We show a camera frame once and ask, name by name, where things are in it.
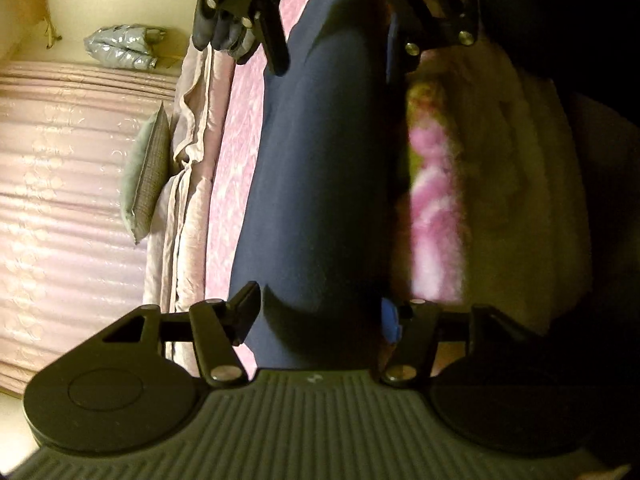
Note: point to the grey-green pillow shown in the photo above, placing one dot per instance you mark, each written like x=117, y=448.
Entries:
x=145, y=175

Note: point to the pink floral fleece blanket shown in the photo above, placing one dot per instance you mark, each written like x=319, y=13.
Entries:
x=235, y=150

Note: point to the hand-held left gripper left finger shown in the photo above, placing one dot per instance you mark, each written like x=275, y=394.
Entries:
x=245, y=310

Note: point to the navy blue garment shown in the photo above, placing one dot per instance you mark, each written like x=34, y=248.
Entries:
x=320, y=185

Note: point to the pink quilted bedspread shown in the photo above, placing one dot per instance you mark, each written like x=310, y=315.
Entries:
x=65, y=210

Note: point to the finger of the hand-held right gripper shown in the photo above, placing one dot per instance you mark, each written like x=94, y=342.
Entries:
x=400, y=52
x=272, y=45

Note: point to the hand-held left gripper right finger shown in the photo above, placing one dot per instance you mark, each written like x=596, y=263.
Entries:
x=391, y=324

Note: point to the shiny silver-blue quilted bag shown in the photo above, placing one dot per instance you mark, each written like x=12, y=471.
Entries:
x=120, y=49

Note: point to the white ruffled bed sheet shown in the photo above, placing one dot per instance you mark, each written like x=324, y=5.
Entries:
x=185, y=170

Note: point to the tan hanging tassel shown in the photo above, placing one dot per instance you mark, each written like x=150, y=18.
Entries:
x=50, y=32

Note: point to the cream fuzzy blanket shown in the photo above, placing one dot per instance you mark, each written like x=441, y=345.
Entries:
x=525, y=185

